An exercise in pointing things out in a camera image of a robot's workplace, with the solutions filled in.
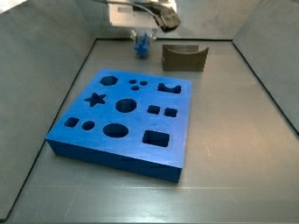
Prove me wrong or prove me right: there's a black curved fixture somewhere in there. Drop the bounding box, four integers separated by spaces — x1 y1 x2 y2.
162 45 210 72

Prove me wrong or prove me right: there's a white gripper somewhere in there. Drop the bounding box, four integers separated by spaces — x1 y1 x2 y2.
109 0 177 42

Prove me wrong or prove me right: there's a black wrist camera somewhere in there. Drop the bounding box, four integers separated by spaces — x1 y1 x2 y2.
146 3 182 32

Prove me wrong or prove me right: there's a blue foam shape board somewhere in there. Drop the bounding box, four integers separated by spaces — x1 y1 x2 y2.
46 69 193 183

